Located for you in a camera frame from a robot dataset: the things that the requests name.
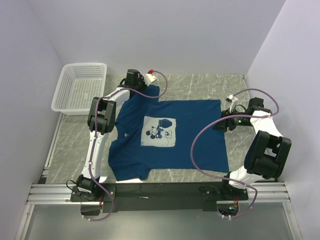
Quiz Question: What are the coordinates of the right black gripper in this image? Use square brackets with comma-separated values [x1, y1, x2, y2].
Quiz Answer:
[212, 106, 253, 133]

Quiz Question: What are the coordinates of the blue printed t-shirt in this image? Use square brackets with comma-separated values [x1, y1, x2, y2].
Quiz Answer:
[108, 86, 229, 181]

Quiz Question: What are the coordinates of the white perforated plastic basket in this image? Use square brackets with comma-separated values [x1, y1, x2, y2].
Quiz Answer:
[51, 62, 108, 116]

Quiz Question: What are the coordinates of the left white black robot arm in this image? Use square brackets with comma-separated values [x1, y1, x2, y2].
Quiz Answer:
[75, 69, 156, 201]

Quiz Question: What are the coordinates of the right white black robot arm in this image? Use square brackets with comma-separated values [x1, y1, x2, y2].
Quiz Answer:
[212, 95, 292, 200]

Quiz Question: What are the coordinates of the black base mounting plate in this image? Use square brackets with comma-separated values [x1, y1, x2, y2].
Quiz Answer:
[70, 182, 249, 216]

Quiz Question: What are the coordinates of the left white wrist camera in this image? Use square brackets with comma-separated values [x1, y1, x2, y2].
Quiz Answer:
[143, 69, 158, 87]

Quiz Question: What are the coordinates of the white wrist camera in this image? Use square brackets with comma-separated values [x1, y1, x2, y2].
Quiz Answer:
[226, 94, 239, 113]
[143, 69, 158, 87]

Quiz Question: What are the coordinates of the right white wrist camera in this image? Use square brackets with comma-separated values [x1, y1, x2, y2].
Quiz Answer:
[226, 94, 239, 113]

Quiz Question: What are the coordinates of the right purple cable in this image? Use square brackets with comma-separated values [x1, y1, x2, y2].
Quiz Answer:
[190, 88, 280, 221]

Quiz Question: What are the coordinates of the aluminium extrusion rail frame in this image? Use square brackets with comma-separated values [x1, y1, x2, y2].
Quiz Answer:
[26, 74, 292, 206]

